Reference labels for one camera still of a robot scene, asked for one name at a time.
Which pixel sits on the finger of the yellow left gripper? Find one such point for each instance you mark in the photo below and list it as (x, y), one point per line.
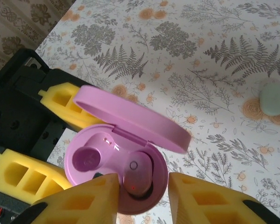
(60, 109)
(37, 186)

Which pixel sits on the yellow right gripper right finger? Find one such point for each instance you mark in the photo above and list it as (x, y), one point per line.
(189, 210)

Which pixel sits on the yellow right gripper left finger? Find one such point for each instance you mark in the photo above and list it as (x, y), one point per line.
(95, 205)

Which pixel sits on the pink earbud charging case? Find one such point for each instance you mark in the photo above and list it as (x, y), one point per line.
(135, 121)

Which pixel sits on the mint green earbud charging case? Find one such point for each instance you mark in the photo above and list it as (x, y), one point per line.
(273, 100)

